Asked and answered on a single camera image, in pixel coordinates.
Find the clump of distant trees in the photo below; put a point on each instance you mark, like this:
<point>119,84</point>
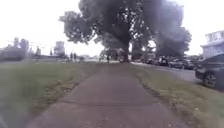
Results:
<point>15,50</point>

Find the dark parked vehicle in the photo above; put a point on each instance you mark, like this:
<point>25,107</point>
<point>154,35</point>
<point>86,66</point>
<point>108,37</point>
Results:
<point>160,61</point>

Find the grey paved footpath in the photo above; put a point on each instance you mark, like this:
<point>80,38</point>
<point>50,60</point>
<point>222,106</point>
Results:
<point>110,100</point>

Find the large dark tree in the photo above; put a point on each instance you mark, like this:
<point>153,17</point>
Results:
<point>113,23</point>

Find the wide grass field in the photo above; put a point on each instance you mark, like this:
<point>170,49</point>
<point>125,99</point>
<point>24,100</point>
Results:
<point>30,80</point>

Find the grey parked car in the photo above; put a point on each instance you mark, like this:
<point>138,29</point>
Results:
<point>181,63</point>

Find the grass verge strip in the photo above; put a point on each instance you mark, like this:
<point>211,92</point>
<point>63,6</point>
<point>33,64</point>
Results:
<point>180,96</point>

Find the tall pale tower building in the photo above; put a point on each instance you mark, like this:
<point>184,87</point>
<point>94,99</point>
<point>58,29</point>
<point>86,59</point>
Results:
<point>59,48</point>

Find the grey asphalt road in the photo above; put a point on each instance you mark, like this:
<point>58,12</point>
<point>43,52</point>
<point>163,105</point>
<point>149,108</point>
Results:
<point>181,73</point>

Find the dark parked car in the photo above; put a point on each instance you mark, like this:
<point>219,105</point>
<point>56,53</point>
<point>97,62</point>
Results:
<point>210,70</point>

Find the person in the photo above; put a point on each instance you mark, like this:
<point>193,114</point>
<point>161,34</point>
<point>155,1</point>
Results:
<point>108,58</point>

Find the dark tree beside road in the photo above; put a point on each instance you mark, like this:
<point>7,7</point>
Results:
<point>170,33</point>

